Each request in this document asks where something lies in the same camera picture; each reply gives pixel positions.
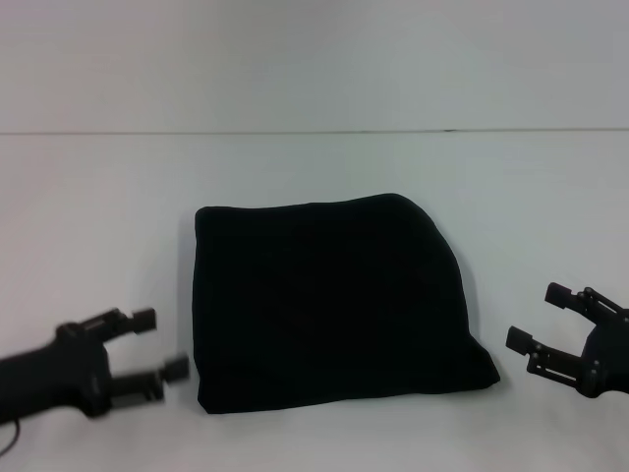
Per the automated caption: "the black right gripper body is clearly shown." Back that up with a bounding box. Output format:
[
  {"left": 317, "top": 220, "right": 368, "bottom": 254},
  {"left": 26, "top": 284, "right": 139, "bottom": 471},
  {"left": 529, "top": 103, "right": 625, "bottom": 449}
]
[{"left": 577, "top": 314, "right": 629, "bottom": 399}]

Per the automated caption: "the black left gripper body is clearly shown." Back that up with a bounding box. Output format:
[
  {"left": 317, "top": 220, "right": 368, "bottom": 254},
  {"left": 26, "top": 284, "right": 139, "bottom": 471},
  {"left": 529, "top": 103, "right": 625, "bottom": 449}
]
[{"left": 0, "top": 322, "right": 115, "bottom": 420}]

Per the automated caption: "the black shirt with white print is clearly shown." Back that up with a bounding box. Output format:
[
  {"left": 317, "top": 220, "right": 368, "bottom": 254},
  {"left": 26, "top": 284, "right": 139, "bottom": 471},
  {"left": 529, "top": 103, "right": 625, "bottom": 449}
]
[{"left": 193, "top": 192, "right": 501, "bottom": 417}]

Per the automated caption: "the left wrist cable with plug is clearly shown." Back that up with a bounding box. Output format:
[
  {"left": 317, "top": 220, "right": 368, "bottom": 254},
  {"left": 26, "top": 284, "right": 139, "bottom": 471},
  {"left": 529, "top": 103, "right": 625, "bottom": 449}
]
[{"left": 0, "top": 418, "right": 22, "bottom": 456}]

